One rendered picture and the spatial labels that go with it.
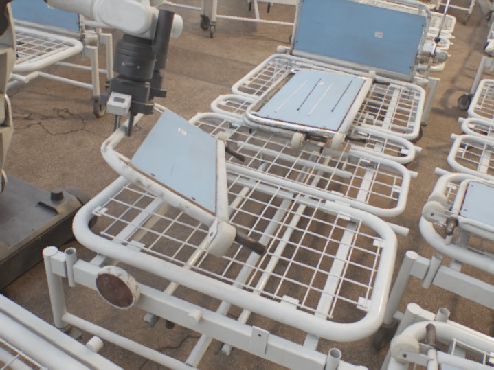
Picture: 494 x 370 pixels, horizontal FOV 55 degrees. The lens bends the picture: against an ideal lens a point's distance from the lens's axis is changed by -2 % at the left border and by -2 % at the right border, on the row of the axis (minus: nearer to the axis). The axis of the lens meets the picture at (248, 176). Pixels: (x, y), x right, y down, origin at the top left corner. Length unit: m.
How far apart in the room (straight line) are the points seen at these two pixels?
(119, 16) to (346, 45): 1.97
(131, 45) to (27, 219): 1.07
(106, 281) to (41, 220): 0.77
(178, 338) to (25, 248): 0.64
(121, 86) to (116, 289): 0.49
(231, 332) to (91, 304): 0.79
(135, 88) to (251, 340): 0.64
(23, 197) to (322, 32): 1.82
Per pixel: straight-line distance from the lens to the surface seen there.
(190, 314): 1.19
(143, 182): 0.90
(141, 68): 1.08
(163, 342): 1.74
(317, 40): 2.90
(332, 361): 1.16
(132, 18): 1.06
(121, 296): 1.25
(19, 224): 1.96
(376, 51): 2.85
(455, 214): 1.55
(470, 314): 2.16
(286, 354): 1.19
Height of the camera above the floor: 1.36
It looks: 32 degrees down
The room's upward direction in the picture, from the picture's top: 8 degrees clockwise
